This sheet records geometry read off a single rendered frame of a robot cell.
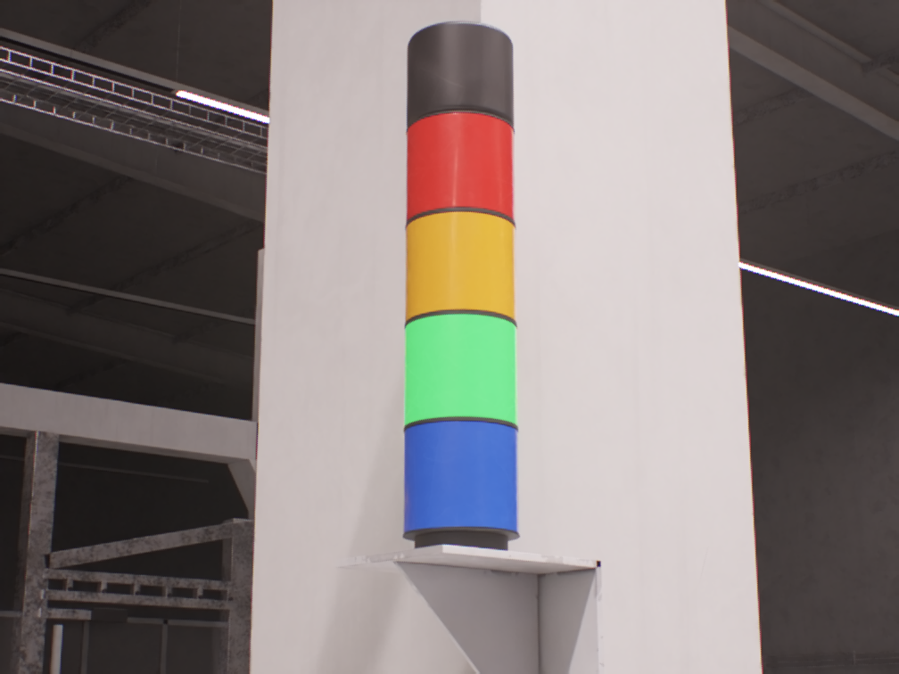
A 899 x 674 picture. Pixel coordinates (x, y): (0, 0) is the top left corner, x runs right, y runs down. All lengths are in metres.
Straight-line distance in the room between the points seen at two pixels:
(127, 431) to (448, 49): 11.49
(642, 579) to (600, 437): 0.09
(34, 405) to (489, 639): 11.21
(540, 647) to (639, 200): 0.35
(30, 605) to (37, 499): 0.82
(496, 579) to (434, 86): 0.27
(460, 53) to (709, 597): 0.40
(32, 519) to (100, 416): 1.03
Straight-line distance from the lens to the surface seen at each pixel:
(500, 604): 0.79
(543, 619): 0.81
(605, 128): 1.01
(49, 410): 11.99
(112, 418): 12.23
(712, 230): 1.07
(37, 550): 11.78
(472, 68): 0.82
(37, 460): 11.86
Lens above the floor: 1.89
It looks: 15 degrees up
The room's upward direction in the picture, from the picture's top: straight up
